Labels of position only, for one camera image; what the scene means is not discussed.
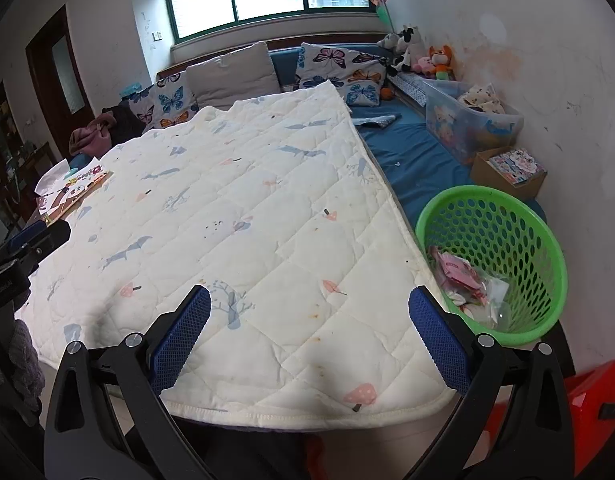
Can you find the pink plush toy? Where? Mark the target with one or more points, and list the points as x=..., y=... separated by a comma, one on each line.
x=422, y=66

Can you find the person's dark trousers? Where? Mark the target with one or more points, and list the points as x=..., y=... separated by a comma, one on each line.
x=247, y=455

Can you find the cartoon picture books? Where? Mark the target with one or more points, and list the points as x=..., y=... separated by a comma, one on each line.
x=517, y=166

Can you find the striped cloth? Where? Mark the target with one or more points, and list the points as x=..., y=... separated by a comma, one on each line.
x=377, y=121

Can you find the cartoon picture book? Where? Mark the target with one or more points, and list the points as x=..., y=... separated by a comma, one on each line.
x=75, y=187

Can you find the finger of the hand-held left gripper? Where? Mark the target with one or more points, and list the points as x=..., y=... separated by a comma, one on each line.
x=17, y=240
x=47, y=240

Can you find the dark wooden shelf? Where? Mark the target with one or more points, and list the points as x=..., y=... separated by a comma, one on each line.
x=7, y=160

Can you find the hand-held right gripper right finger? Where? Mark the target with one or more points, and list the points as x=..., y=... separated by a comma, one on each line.
x=437, y=345

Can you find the dark wooden door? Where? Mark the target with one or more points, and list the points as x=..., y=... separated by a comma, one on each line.
x=42, y=75

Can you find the small butterfly print pillow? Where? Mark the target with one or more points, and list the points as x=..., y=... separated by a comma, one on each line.
x=365, y=92

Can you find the red plastic stool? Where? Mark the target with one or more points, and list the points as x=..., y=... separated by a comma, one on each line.
x=587, y=390

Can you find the black and white cow plush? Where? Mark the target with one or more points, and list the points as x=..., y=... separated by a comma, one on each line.
x=407, y=45

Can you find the dark clothing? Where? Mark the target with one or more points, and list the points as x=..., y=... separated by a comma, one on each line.
x=125, y=122

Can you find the clear plastic storage box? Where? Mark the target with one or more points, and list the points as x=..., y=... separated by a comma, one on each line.
x=452, y=125

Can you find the blue mattress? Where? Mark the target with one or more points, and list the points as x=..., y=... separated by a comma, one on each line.
x=417, y=160

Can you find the pink printed plastic bag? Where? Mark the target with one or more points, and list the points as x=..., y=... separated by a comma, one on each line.
x=457, y=270

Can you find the teal cloth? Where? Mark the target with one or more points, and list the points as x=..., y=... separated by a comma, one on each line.
x=132, y=88

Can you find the green plastic basket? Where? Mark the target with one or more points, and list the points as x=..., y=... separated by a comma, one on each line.
x=512, y=338

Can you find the white quilted mat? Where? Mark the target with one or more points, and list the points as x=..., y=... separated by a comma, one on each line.
x=237, y=210

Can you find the large butterfly print pillow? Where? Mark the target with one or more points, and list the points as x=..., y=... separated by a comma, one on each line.
x=327, y=62

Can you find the person's left forearm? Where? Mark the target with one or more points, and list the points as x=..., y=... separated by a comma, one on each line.
x=22, y=370

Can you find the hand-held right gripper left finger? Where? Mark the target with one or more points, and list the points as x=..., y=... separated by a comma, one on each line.
x=182, y=340

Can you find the small orange ball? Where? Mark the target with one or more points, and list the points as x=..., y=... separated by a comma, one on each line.
x=386, y=94

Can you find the patterned folded cloth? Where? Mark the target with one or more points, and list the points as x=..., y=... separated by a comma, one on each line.
x=410, y=89

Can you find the patterned cloth in storage box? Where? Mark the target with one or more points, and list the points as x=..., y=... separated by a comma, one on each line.
x=480, y=99

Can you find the grey cushion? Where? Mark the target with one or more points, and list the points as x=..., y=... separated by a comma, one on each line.
x=232, y=75

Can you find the brown cardboard box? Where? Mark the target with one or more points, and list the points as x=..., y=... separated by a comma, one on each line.
x=485, y=175

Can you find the clear plastic wrapper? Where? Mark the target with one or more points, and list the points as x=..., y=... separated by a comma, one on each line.
x=492, y=305

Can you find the pink clothing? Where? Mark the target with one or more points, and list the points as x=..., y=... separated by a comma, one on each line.
x=90, y=137

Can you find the grey plush toy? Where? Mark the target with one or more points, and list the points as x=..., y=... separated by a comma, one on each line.
x=387, y=41

